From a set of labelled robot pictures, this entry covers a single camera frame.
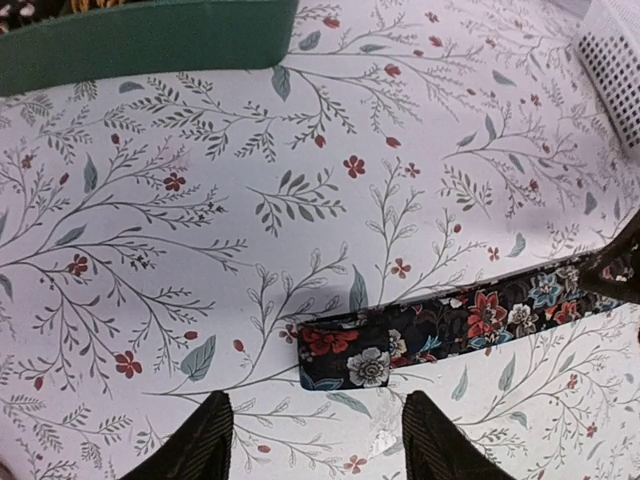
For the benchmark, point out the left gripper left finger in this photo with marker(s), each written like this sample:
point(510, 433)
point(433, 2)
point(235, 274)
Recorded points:
point(200, 449)

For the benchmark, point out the dark floral necktie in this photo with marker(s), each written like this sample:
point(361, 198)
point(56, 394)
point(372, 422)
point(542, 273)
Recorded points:
point(359, 350)

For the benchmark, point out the floral patterned table mat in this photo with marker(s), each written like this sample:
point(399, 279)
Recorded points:
point(162, 236)

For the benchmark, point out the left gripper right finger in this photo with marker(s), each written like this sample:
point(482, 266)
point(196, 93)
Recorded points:
point(435, 449)

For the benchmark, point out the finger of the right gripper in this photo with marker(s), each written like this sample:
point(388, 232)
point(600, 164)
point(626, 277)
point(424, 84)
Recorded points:
point(613, 271)

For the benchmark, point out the yellow striped rolled tie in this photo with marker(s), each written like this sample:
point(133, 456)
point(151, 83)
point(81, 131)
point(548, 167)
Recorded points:
point(80, 6)

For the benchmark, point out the white dotted black rolled tie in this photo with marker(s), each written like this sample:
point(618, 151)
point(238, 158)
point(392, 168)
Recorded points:
point(15, 14)

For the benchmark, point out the green divided organizer box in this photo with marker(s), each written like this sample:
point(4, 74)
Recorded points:
point(145, 37)

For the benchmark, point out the white plastic basket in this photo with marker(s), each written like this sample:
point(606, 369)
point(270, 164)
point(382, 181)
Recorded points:
point(607, 45)

